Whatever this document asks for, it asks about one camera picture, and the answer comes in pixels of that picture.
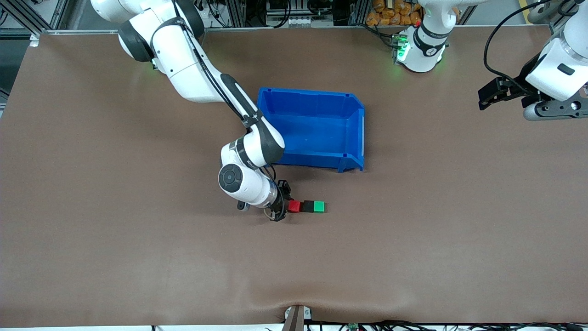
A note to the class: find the blue plastic storage bin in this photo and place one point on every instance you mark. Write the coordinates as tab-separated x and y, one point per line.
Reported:
321	128

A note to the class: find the white long socket bar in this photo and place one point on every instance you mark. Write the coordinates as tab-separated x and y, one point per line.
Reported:
298	21

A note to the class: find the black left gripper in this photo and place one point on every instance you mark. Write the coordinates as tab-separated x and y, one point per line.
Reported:
515	88

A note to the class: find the small green cube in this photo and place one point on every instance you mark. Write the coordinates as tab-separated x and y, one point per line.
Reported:
319	207

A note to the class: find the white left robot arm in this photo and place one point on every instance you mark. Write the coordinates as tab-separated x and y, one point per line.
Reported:
425	50

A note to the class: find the brown table mat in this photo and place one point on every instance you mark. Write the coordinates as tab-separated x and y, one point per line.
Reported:
138	253

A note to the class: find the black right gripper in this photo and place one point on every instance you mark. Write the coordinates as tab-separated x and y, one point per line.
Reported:
281	200

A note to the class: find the grey camera stand bracket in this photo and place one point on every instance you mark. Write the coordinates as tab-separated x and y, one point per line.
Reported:
296	319

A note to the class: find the small black cube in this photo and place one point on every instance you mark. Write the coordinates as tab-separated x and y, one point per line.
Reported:
308	207

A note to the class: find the small red cube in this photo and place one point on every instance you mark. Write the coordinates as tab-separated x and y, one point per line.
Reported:
294	207

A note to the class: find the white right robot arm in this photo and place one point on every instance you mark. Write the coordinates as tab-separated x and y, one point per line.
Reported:
183	59

